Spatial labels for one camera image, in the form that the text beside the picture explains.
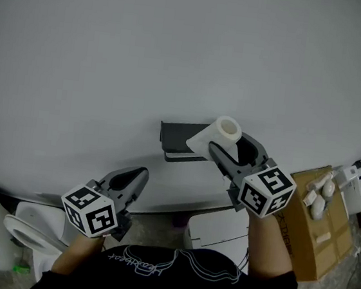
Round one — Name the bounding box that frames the black wall paper shelf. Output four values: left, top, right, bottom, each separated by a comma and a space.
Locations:
156, 118, 216, 168

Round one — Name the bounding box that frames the white toilet with open seat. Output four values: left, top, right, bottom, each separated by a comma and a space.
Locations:
0, 199, 77, 286

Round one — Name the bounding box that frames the person's left forearm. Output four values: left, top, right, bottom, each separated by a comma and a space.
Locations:
50, 229, 107, 279

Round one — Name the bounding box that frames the white toilet with closed lid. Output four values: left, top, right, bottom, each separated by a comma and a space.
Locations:
180, 202, 255, 276

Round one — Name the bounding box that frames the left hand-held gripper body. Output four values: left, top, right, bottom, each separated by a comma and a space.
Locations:
57, 174, 136, 243

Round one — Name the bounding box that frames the large printed cardboard box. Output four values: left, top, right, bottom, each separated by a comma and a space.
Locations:
264, 159, 361, 288

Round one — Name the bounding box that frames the person's black printed t-shirt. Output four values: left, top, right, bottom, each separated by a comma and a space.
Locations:
26, 229, 320, 289

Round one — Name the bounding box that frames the green plastic bottle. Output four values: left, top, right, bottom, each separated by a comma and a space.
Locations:
11, 263, 32, 275

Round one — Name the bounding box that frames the person's right forearm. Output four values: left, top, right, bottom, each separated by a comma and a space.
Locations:
241, 209, 300, 281

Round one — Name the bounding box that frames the white wrapped round part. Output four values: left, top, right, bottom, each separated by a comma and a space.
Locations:
321, 180, 336, 200
309, 193, 328, 222

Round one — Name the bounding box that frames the beige wooden block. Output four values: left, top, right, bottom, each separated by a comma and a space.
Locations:
315, 230, 333, 246

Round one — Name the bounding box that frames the white toilet paper roll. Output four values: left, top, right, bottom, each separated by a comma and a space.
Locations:
183, 111, 245, 165

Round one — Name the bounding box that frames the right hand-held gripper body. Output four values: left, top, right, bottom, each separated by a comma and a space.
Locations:
223, 152, 301, 223

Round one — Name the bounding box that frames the white appliance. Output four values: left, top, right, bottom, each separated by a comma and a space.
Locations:
330, 157, 361, 218

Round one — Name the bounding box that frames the small white box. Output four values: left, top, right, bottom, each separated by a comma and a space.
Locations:
302, 190, 319, 208

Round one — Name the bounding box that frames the white wrapped tube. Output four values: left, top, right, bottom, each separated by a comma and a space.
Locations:
306, 170, 334, 193

